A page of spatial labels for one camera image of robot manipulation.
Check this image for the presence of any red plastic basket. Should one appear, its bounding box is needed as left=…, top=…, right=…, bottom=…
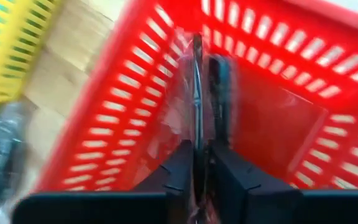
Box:
left=34, top=0, right=358, bottom=192

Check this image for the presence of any dark comb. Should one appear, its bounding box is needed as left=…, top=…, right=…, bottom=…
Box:
left=147, top=30, right=241, bottom=224

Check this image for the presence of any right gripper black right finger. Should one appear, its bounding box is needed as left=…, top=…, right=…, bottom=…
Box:
left=209, top=141, right=301, bottom=194

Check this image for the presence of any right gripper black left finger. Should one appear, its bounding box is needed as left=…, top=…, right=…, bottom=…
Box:
left=132, top=139, right=195, bottom=192

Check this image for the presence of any yellow plastic basket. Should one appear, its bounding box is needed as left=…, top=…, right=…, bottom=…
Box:
left=0, top=0, right=64, bottom=106

